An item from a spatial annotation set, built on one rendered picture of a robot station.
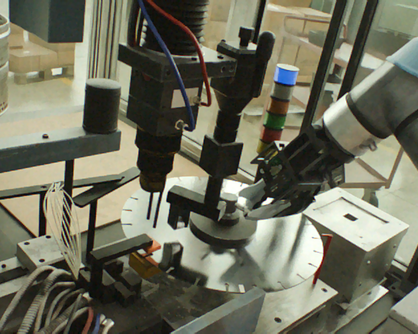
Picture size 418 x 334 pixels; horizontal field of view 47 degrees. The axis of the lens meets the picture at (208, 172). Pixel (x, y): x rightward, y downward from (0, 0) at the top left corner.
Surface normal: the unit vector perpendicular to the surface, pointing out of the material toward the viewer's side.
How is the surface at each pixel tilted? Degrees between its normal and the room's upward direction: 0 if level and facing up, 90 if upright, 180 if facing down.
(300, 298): 0
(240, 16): 90
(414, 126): 85
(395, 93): 79
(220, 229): 5
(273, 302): 0
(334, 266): 90
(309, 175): 32
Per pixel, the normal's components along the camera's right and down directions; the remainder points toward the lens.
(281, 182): -0.71, -0.01
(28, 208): 0.18, -0.88
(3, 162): 0.68, 0.43
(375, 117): -0.38, 0.44
